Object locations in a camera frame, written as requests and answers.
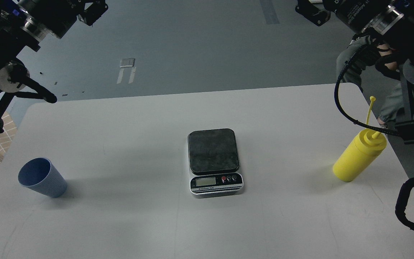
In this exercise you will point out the blue ribbed plastic cup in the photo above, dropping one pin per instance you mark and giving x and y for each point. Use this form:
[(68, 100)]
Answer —
[(40, 175)]

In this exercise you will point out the seated person in grey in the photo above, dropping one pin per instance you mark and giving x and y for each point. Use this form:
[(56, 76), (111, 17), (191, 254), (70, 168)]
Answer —
[(394, 101)]

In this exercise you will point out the grey floor plate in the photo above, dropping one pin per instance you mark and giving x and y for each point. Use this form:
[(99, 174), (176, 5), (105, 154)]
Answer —
[(127, 63)]

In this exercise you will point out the black digital kitchen scale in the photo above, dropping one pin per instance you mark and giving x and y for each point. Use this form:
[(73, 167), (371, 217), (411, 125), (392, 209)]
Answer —
[(214, 163)]

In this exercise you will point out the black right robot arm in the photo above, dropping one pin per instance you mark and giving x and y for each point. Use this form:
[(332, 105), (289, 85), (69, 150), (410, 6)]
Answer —
[(388, 21)]

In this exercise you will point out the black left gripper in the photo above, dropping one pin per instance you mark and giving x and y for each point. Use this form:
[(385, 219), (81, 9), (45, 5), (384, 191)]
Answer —
[(58, 16)]

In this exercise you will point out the yellow squeeze bottle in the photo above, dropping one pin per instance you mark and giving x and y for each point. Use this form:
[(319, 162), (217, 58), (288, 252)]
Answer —
[(364, 148)]

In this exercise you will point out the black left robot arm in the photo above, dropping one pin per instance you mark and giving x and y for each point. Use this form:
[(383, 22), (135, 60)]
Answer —
[(25, 23)]

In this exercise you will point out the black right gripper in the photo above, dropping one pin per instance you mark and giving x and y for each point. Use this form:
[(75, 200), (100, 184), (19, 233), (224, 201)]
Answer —
[(355, 14)]

